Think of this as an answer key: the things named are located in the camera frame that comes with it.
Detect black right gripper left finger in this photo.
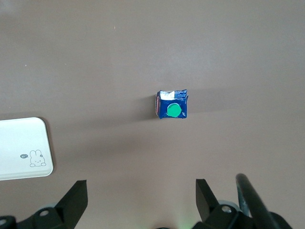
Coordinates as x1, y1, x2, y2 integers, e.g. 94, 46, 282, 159
19, 180, 89, 229

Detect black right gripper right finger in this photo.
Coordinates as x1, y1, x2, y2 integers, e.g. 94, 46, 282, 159
194, 179, 254, 229

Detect blue milk carton green cap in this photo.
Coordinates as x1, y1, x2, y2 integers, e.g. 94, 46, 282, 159
154, 89, 189, 119

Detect white rabbit print tray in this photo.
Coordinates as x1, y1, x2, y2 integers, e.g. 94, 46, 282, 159
0, 116, 54, 181

